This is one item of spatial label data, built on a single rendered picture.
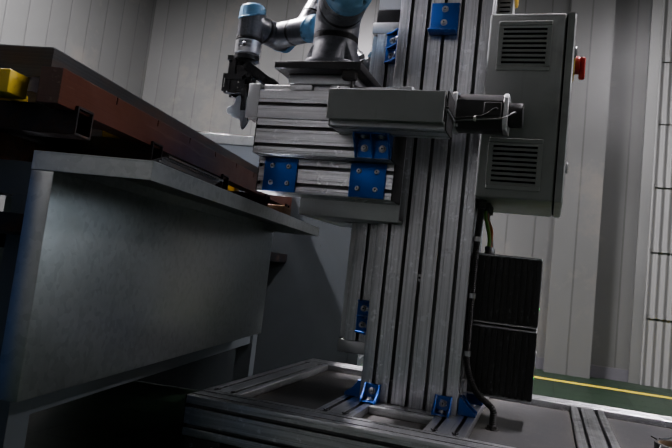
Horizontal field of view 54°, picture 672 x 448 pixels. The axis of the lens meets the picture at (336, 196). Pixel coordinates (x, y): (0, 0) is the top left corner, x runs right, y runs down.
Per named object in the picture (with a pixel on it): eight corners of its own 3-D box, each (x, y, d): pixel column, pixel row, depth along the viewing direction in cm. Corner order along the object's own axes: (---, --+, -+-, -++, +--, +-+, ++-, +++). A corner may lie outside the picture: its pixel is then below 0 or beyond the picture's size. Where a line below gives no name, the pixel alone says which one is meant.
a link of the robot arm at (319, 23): (354, 49, 175) (360, 0, 177) (363, 32, 162) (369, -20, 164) (310, 42, 174) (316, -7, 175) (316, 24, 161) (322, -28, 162)
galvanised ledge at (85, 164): (30, 168, 101) (34, 149, 102) (262, 230, 229) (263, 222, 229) (150, 180, 98) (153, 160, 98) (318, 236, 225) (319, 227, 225)
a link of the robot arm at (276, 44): (304, 51, 196) (278, 39, 188) (278, 56, 203) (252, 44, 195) (307, 26, 197) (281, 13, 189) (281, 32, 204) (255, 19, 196)
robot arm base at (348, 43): (367, 84, 172) (371, 48, 173) (351, 65, 158) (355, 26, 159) (314, 83, 177) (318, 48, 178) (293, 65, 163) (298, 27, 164)
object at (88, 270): (-8, 399, 98) (30, 168, 101) (250, 331, 225) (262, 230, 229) (16, 403, 97) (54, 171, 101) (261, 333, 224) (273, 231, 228)
